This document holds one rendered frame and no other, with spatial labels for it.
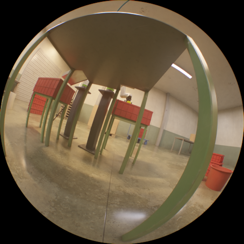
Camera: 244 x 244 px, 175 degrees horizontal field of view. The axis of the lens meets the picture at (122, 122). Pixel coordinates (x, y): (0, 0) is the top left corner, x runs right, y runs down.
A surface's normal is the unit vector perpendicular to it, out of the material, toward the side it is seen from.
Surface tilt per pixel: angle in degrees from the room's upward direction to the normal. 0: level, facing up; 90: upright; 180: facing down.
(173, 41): 180
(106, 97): 90
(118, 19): 180
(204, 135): 90
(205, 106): 90
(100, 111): 90
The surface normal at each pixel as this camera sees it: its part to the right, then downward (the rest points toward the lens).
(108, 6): -0.31, 0.95
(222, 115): -0.95, -0.31
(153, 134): 0.05, -0.06
